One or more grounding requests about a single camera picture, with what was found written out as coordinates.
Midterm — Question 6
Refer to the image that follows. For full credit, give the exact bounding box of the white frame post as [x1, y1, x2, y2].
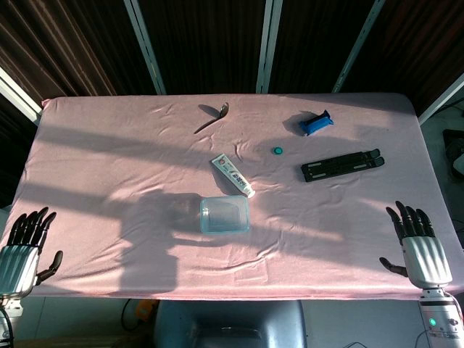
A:
[123, 0, 167, 96]
[331, 0, 386, 94]
[0, 67, 43, 126]
[255, 0, 284, 94]
[418, 72, 464, 126]

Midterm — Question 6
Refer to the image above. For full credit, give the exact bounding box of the yellow device under table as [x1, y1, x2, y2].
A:
[134, 299, 153, 322]

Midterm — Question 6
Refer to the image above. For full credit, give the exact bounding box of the black floor cable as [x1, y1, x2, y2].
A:
[120, 299, 137, 331]

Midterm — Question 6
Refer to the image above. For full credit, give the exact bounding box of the dark brown pleated curtain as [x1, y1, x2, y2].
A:
[270, 0, 378, 95]
[139, 0, 268, 96]
[343, 0, 464, 114]
[0, 0, 157, 207]

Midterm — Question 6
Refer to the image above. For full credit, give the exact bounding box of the pink tablecloth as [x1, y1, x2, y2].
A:
[0, 93, 464, 302]

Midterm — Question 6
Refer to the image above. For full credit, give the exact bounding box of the white toothpaste tube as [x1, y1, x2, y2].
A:
[211, 153, 256, 199]

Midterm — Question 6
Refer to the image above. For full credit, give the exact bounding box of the blue snack packet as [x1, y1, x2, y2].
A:
[297, 109, 335, 138]

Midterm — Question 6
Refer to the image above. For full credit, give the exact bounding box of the metal spoon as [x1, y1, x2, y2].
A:
[194, 102, 231, 135]

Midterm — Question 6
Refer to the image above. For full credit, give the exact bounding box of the black equipment on floor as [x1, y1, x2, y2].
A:
[442, 128, 464, 178]

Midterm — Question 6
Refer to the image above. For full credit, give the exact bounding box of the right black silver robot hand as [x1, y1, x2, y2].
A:
[379, 201, 454, 290]

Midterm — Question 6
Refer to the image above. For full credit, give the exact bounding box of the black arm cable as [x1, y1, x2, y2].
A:
[0, 306, 12, 342]

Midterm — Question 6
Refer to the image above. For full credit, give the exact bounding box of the clear lid with blue rim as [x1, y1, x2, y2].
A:
[199, 195, 251, 235]

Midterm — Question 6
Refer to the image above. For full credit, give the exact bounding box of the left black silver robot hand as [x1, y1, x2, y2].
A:
[0, 207, 64, 299]

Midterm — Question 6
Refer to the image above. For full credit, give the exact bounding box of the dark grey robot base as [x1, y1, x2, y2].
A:
[152, 299, 308, 348]

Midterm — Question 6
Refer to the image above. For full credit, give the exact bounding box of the clear plastic container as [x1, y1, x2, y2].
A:
[201, 197, 249, 233]

